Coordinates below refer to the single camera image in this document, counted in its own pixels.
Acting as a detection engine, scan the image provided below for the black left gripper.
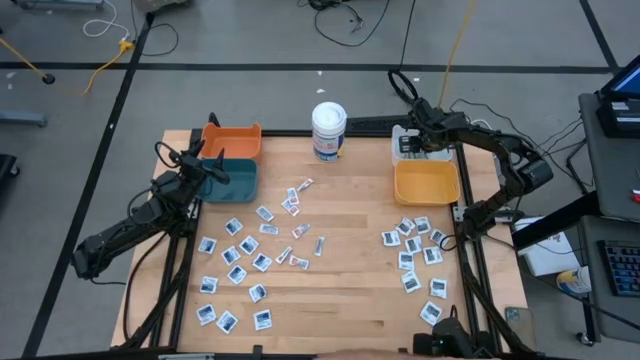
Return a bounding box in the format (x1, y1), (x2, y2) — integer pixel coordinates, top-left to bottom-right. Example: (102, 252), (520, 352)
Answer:
(176, 138), (233, 188)

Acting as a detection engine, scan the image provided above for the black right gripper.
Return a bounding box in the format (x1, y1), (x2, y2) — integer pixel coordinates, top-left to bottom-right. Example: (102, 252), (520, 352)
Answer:
(398, 106), (457, 154)

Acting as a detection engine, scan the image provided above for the white plastic bin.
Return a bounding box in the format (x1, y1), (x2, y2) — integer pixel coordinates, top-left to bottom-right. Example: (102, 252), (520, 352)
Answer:
(390, 124), (454, 166)

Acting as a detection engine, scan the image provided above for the orange plastic bin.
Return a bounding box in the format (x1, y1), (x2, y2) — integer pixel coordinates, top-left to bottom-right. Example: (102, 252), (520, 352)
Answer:
(199, 122), (263, 161)

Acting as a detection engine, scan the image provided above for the yellow plastic bin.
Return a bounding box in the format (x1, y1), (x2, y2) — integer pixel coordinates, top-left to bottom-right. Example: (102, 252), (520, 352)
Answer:
(393, 159), (461, 207)

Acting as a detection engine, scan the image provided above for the black power strip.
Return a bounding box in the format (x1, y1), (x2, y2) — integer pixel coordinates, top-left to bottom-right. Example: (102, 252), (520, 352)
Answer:
(344, 112), (466, 136)

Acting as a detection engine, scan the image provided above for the teal plastic bin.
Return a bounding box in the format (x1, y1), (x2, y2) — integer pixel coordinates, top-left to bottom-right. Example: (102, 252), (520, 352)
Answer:
(197, 158), (260, 205)

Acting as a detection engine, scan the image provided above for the white wipes canister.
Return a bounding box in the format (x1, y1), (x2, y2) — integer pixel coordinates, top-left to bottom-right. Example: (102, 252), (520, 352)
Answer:
(310, 101), (348, 164)

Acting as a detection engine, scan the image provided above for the black desk crossbar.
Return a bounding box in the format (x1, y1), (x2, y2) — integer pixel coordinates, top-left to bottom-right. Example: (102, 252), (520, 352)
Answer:
(510, 192), (601, 251)

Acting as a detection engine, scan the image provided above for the white paper sheet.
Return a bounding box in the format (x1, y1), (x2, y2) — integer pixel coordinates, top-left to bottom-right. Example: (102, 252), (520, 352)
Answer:
(514, 217), (581, 278)

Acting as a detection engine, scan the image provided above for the grey metal bar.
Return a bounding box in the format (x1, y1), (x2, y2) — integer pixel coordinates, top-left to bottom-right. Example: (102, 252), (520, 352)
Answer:
(0, 110), (49, 128)
(12, 0), (106, 11)

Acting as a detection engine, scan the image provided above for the grey side table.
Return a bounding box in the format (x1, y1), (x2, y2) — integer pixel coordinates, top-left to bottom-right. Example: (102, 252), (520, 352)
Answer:
(578, 92), (640, 222)

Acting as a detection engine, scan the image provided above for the black chair base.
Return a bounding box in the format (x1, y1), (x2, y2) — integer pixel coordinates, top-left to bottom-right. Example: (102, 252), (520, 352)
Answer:
(0, 153), (21, 179)

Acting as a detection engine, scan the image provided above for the black box device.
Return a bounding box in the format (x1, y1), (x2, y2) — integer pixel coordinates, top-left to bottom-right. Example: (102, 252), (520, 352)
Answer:
(595, 97), (640, 139)

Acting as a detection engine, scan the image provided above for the white yellow bottle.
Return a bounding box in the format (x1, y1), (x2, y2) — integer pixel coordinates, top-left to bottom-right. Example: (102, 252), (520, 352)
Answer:
(556, 267), (593, 296)

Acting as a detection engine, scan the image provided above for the dark smartphone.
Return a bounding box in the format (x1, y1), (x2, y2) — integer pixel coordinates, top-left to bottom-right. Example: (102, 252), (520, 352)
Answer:
(504, 306), (537, 351)

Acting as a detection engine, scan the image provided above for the black laptop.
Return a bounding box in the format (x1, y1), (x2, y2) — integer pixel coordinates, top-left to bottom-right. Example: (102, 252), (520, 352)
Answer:
(599, 67), (640, 101)

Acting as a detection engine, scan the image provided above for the black keyboard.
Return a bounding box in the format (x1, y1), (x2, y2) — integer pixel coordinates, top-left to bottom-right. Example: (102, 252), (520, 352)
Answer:
(597, 239), (640, 298)

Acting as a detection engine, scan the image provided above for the grey desk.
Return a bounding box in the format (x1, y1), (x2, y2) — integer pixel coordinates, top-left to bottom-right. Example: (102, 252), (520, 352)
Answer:
(577, 214), (640, 344)

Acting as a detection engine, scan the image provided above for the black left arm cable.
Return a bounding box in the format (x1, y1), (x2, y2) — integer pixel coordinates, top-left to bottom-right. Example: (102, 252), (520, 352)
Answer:
(153, 141), (184, 169)

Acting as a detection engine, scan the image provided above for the black hanging cable with coil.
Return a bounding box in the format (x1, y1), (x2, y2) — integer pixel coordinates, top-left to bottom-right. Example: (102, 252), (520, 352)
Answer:
(387, 0), (421, 112)

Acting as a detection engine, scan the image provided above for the yellow hanging cable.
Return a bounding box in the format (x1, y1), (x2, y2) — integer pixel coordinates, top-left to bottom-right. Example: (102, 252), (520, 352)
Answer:
(437, 0), (475, 110)

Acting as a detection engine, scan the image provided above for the yellow extension cable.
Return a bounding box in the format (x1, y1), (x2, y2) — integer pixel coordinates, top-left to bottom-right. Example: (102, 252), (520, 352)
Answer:
(0, 37), (136, 97)

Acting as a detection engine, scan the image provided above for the black cable bundle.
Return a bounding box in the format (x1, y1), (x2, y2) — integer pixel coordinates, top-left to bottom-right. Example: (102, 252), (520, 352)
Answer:
(298, 0), (392, 49)

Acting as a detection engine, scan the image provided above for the white floor cable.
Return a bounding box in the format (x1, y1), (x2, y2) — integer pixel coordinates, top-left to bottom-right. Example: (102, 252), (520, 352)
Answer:
(82, 0), (132, 42)

